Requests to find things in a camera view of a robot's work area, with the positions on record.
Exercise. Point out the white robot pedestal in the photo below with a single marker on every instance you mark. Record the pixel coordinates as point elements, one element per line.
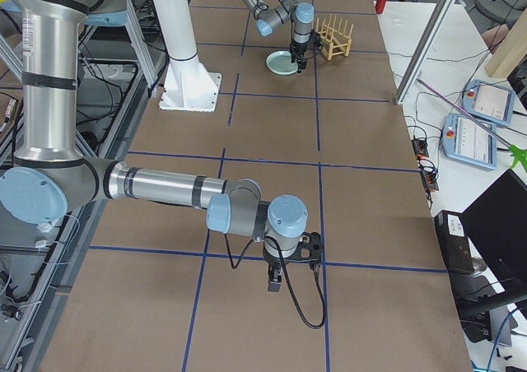
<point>188,85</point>

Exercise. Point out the teach pendant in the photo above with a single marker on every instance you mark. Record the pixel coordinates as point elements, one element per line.
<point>489,102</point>
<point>464,141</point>

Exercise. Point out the black monitor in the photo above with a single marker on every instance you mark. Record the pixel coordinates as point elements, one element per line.
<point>496,224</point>

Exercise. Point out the near teach pendant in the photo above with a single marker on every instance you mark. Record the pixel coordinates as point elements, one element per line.
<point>464,141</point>

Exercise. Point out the grabber stick tool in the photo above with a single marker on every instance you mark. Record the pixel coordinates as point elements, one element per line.
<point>519,155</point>

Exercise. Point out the black usb hub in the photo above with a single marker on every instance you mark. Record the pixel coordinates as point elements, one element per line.
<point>420,147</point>

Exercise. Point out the far teach pendant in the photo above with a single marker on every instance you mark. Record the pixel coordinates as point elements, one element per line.
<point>489,102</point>

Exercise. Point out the black box with label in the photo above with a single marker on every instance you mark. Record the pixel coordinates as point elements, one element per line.
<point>454,243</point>

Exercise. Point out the wooden plate rack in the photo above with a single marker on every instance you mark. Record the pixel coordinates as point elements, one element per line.
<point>335,34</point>

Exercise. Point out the light green plate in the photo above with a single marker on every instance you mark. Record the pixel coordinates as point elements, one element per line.
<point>280,63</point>

